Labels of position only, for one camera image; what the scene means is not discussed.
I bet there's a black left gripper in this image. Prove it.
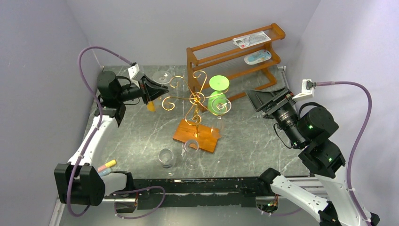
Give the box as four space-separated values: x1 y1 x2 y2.
118 76 170 105

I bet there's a clear wine glass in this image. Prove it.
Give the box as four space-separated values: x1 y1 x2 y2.
152 71 173 85
158 148 176 177
183 139 199 170
211 97 231 139

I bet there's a green plastic wine glass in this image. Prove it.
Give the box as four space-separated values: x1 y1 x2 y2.
207 75 230 114

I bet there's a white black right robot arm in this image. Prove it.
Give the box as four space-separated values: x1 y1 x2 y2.
246 88 380 226

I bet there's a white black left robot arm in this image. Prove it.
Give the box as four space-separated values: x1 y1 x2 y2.
54 71 168 206

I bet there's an orange plastic wine glass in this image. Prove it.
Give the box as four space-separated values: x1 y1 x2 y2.
146 101 156 112

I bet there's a wooden three-tier shelf rack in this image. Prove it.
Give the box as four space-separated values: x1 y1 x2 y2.
186 23 286 113

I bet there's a blue blister pack middle shelf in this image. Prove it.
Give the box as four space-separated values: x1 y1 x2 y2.
244 49 272 65

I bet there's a white flat packet top shelf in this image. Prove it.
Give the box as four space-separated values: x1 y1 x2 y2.
232 31 271 49

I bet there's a yellow pink marker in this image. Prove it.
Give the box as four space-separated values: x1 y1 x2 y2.
97 159 117 173

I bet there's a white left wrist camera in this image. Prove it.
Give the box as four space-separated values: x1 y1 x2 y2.
128 62 145 87

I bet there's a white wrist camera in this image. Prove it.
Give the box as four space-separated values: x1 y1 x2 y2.
293 79 316 101
128 62 145 87

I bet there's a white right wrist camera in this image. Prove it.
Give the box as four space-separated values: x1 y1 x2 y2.
293 79 316 101

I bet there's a gold wire wine glass rack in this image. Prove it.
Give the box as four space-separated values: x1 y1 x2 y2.
161 70 219 153

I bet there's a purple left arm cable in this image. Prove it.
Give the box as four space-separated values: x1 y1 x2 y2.
65 46 134 218

